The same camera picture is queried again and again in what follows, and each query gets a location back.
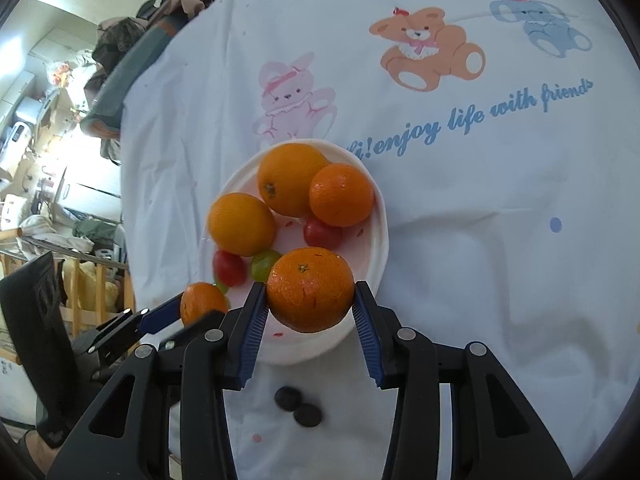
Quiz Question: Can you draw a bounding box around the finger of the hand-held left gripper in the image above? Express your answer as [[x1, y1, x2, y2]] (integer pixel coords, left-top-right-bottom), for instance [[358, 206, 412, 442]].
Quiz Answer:
[[94, 292, 184, 356], [159, 309, 227, 358]]

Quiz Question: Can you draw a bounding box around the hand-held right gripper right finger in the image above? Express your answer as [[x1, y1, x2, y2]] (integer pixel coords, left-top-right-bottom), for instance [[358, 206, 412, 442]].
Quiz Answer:
[[351, 280, 573, 480]]

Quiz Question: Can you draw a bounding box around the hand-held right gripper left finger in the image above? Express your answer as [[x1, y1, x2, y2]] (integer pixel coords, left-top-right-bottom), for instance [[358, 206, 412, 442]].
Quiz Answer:
[[45, 281, 271, 480]]

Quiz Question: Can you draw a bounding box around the mandarin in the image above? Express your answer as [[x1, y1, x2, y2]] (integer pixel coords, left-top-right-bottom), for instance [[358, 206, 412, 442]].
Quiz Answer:
[[308, 163, 375, 228], [266, 247, 355, 334], [180, 282, 229, 327]]

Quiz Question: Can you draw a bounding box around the red cherry tomato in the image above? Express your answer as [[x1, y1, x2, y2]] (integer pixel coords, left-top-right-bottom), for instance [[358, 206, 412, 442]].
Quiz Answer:
[[303, 217, 344, 250], [213, 250, 248, 286]]

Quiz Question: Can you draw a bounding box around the pink strawberry-print bowl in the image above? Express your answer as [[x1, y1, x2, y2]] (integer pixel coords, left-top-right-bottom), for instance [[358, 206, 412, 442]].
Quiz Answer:
[[214, 139, 390, 366]]

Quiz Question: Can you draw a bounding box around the large orange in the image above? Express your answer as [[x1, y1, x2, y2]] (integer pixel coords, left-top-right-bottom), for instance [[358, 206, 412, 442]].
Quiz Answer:
[[257, 143, 331, 218], [207, 192, 277, 257]]

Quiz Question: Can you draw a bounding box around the person's left forearm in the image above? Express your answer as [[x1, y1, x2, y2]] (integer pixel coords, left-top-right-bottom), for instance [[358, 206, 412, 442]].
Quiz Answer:
[[20, 430, 58, 480]]

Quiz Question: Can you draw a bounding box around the dark grape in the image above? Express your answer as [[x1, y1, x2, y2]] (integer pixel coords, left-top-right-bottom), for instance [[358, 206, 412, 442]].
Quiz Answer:
[[293, 403, 323, 428], [274, 386, 302, 412]]

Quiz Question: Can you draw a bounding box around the black chair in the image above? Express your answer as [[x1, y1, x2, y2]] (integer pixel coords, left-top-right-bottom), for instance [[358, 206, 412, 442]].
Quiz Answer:
[[0, 251, 83, 448]]

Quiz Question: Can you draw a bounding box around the wooden rack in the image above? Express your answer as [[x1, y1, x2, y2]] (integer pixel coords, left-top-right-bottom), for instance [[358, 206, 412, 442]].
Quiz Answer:
[[0, 227, 136, 341]]

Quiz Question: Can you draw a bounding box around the white cartoon-print bed sheet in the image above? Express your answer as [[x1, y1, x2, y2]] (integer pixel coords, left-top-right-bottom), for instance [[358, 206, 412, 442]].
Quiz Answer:
[[120, 0, 640, 480]]

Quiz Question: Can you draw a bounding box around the pile of clothes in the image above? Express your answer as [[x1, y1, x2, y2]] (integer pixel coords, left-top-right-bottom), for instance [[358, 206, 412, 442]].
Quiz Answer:
[[82, 0, 233, 111]]

